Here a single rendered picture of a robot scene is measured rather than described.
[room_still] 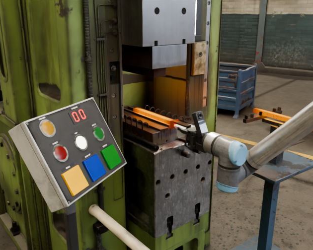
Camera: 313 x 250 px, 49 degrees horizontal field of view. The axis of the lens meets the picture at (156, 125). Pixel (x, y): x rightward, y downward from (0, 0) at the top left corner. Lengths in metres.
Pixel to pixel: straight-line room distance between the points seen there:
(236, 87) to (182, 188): 3.59
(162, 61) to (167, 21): 0.17
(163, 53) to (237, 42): 8.24
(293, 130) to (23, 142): 0.94
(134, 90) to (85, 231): 0.84
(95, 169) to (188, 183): 0.68
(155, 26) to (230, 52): 8.39
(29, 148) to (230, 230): 1.86
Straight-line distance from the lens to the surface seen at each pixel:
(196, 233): 1.96
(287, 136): 1.38
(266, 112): 1.98
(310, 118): 1.34
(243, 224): 2.72
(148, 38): 1.44
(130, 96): 2.02
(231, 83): 5.19
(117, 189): 1.72
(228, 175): 1.39
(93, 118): 1.25
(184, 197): 1.74
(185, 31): 1.58
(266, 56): 9.38
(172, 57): 1.53
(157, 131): 1.57
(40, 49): 1.78
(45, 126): 1.09
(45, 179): 1.07
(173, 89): 1.92
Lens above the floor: 1.50
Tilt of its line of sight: 18 degrees down
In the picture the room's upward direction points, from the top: straight up
